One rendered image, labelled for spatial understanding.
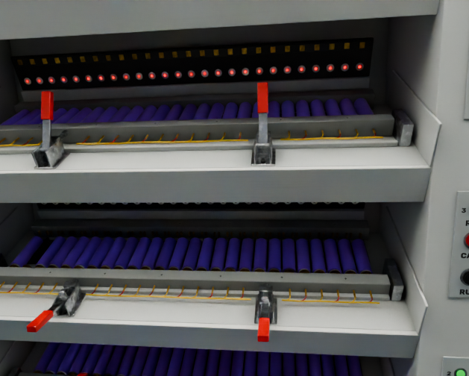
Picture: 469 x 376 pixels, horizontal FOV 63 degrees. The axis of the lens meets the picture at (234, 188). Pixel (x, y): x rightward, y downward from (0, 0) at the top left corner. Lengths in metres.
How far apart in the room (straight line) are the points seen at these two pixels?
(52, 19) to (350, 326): 0.50
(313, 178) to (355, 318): 0.19
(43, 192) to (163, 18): 0.26
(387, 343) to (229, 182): 0.27
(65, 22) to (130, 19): 0.08
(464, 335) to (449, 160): 0.20
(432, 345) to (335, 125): 0.28
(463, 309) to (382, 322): 0.09
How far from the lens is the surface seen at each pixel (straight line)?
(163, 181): 0.46
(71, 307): 0.57
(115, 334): 0.56
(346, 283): 0.52
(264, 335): 0.44
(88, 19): 0.50
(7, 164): 0.56
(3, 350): 0.77
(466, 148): 0.47
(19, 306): 0.63
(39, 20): 0.52
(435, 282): 0.50
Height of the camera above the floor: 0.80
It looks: 11 degrees down
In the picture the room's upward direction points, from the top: 2 degrees counter-clockwise
